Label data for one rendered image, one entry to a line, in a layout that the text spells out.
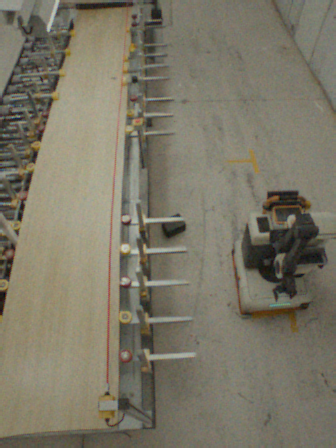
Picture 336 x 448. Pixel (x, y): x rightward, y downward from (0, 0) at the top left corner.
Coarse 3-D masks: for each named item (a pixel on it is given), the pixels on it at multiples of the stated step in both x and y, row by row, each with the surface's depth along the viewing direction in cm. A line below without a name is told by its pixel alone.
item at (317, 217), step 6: (312, 216) 192; (318, 216) 192; (324, 216) 192; (330, 216) 191; (318, 222) 191; (324, 222) 191; (330, 222) 191; (324, 228) 192; (330, 228) 192; (318, 234) 192; (324, 234) 193; (330, 234) 193
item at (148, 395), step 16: (144, 48) 437; (144, 176) 304; (144, 192) 294; (144, 208) 284; (144, 240) 267; (144, 272) 252; (144, 304) 238; (144, 336) 225; (144, 384) 207; (144, 400) 201
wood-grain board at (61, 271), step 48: (96, 48) 403; (96, 96) 344; (48, 144) 305; (96, 144) 301; (48, 192) 272; (96, 192) 270; (48, 240) 246; (96, 240) 245; (48, 288) 225; (96, 288) 224; (0, 336) 206; (48, 336) 206; (96, 336) 206; (0, 384) 190; (48, 384) 189; (96, 384) 189; (0, 432) 177
